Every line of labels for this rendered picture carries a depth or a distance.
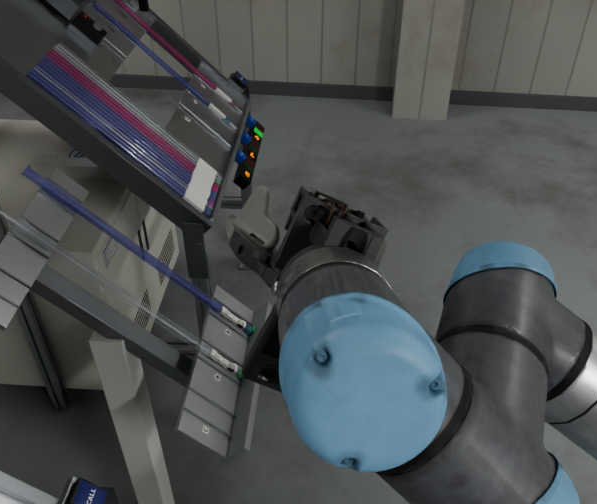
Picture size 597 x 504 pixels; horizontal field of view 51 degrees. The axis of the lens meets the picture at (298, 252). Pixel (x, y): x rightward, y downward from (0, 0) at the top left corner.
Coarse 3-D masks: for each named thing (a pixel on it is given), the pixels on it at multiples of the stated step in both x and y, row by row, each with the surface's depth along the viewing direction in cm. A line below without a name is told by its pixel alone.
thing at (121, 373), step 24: (96, 336) 109; (96, 360) 111; (120, 360) 110; (120, 384) 114; (144, 384) 121; (120, 408) 119; (144, 408) 122; (120, 432) 124; (144, 432) 123; (144, 456) 129; (144, 480) 135; (168, 480) 144
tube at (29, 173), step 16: (32, 176) 103; (48, 192) 105; (64, 192) 106; (80, 208) 107; (96, 224) 108; (128, 240) 111; (144, 256) 112; (192, 288) 116; (208, 304) 118; (240, 320) 122
